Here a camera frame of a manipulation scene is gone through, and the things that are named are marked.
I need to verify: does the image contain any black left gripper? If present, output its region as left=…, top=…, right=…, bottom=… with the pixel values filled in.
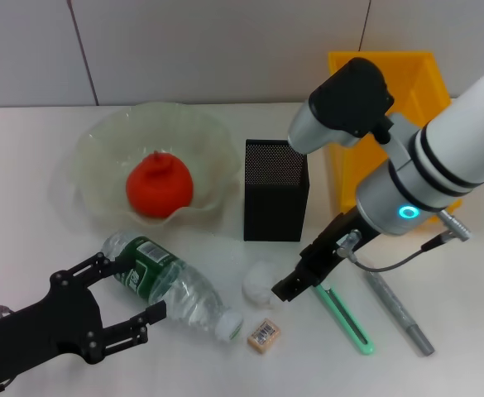
left=0, top=251, right=167, bottom=378

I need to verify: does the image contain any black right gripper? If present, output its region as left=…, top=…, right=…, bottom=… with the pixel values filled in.
left=271, top=208, right=381, bottom=303

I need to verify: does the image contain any white paper ball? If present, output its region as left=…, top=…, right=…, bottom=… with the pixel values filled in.
left=241, top=260, right=280, bottom=309

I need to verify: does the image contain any beige eraser with barcode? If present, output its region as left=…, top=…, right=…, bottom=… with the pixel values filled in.
left=246, top=317, right=284, bottom=355

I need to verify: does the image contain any green utility knife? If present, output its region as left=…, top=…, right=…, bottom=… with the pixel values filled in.
left=314, top=283, right=376, bottom=356

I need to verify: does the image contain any clear plastic water bottle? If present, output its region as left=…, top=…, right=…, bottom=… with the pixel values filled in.
left=102, top=231, right=243, bottom=342

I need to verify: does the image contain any red-orange fruit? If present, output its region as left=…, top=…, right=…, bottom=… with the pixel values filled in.
left=125, top=151, right=195, bottom=219

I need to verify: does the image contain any black mesh pen holder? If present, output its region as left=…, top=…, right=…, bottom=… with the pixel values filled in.
left=243, top=138, right=310, bottom=242

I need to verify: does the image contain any grey marker pen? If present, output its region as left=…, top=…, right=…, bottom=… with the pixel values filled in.
left=363, top=270, right=436, bottom=356

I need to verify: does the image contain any green glass fruit plate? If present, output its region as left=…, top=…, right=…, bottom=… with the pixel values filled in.
left=70, top=103, right=239, bottom=227

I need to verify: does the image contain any yellow plastic bin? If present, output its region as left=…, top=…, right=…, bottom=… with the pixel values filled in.
left=327, top=50, right=464, bottom=225

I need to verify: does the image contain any right arm cable with connector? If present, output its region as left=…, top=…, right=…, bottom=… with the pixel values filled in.
left=335, top=208, right=473, bottom=274

